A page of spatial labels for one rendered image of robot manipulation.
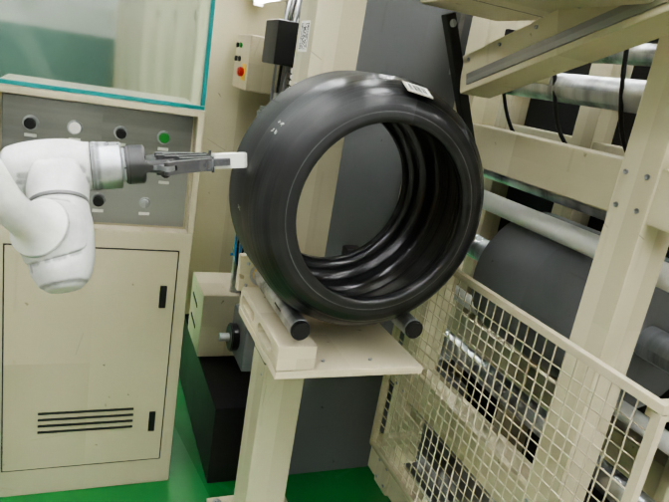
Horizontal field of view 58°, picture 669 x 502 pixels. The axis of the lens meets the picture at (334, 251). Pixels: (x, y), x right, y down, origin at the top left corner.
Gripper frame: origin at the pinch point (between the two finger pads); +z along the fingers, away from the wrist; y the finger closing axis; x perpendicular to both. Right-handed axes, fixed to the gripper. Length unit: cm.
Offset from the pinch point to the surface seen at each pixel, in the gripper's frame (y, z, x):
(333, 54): 25.8, 31.7, -20.4
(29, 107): 62, -41, -4
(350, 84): -7.8, 22.9, -15.6
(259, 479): 26, 12, 103
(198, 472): 61, -2, 124
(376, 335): 6, 39, 49
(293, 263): -11.6, 10.1, 19.2
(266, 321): 1.8, 7.9, 38.1
